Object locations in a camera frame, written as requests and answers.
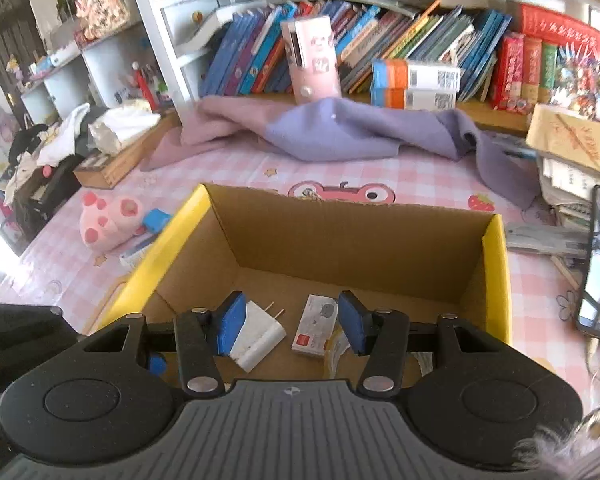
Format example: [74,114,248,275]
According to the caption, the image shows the pink checked tablecloth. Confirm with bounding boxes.
[0,147,600,441]

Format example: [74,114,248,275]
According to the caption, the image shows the white tissue box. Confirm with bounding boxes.
[50,42,81,67]

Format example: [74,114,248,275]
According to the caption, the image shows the pink plush toy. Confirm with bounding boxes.
[79,192,147,253]

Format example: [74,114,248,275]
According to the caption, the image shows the white shelving unit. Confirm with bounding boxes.
[20,0,600,126]

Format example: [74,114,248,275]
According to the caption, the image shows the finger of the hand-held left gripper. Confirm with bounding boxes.
[0,302,167,377]

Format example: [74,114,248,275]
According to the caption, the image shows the row of blue children's books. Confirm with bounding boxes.
[200,0,511,103]

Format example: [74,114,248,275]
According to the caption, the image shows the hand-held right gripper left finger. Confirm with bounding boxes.
[80,291,248,397]

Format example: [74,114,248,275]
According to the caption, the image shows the orange and white carton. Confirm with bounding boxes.
[371,58,462,90]
[371,87,458,111]

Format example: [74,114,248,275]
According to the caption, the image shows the green spine book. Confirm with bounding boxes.
[539,42,561,106]

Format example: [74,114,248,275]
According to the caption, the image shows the white charger plug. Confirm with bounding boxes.
[227,300,287,374]

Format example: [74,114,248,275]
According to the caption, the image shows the dark clothes pile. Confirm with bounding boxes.
[0,125,88,221]

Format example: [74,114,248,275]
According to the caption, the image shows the thick red book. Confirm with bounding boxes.
[519,36,545,104]
[490,31,525,110]

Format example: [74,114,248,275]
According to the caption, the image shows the wooden tissue box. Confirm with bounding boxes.
[74,110,181,188]

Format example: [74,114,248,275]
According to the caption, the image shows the small blue block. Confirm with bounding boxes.
[142,210,173,236]

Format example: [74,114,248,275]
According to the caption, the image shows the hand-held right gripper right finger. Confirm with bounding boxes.
[337,290,506,397]

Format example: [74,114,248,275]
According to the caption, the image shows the yellow cardboard box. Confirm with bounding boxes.
[82,183,512,386]

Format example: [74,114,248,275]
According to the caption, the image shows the white tissue pack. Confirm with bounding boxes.
[89,100,161,153]

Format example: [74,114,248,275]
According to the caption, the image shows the pink dressed doll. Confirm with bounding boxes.
[75,0,128,41]

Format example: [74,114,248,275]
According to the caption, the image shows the pink cartoon canister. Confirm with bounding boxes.
[280,16,342,106]

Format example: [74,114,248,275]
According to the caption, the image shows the stack of papers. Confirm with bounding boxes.
[535,155,600,221]

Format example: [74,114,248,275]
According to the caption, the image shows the large red dictionary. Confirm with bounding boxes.
[511,2,600,56]

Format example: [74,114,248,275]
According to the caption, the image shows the white shirt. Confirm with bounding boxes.
[35,102,91,166]

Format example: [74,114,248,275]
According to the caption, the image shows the pink and purple cloth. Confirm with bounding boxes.
[142,95,541,209]

